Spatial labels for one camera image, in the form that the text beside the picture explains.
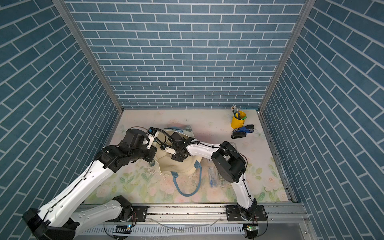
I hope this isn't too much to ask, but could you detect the clear compass case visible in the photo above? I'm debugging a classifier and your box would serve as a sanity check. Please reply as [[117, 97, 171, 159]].
[[218, 175, 226, 188], [208, 166, 218, 188]]

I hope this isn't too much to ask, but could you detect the yellow pen holder cup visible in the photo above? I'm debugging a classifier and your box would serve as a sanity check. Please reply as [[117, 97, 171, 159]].
[[231, 111, 247, 129]]

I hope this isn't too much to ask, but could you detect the cream canvas tote bag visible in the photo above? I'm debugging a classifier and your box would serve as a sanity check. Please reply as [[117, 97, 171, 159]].
[[147, 126, 202, 197]]

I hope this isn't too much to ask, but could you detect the black stapler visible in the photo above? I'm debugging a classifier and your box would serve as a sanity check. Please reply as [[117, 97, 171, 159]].
[[231, 132, 247, 139]]

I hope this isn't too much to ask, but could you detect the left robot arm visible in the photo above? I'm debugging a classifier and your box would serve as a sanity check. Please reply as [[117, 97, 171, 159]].
[[23, 129, 157, 240]]

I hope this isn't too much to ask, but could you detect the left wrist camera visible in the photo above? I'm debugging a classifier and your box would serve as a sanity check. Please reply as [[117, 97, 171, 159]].
[[147, 127, 159, 149]]

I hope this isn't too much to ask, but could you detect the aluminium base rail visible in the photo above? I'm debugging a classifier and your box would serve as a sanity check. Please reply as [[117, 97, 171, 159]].
[[52, 202, 319, 240]]

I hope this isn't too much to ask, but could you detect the blue stapler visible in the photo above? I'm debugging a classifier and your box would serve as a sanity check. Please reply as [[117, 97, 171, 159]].
[[233, 125, 255, 134]]

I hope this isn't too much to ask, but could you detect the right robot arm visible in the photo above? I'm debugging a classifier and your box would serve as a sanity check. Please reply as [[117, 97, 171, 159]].
[[170, 132, 268, 222]]

